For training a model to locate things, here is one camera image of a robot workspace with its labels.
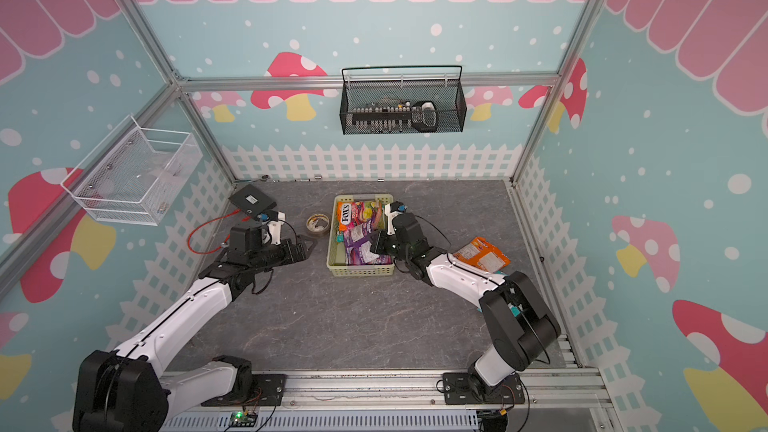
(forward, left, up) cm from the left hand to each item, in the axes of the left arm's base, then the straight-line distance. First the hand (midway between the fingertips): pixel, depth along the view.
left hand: (306, 247), depth 84 cm
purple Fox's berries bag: (0, -17, -5) cm, 18 cm away
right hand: (+4, -17, +1) cm, 18 cm away
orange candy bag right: (+6, -54, -13) cm, 56 cm away
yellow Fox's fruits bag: (+18, -10, -7) cm, 22 cm away
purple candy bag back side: (+6, -14, -3) cm, 15 cm away
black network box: (+28, +29, -13) cm, 42 cm away
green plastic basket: (+6, -6, -14) cm, 17 cm away
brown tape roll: (+18, +3, -13) cm, 23 cm away
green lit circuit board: (-39, +12, -17) cm, 44 cm away
